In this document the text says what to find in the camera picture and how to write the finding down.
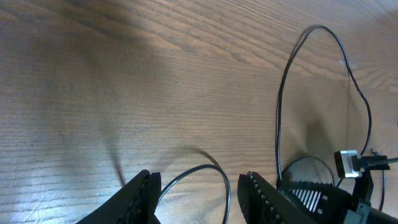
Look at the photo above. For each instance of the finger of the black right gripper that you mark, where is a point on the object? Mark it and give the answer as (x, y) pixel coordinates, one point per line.
(318, 200)

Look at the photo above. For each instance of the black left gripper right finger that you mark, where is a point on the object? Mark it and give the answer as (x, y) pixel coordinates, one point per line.
(260, 202)

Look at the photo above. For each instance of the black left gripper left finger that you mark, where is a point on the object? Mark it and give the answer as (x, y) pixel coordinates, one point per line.
(135, 203)

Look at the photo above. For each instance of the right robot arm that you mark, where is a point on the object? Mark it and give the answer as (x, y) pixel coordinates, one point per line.
(361, 212)

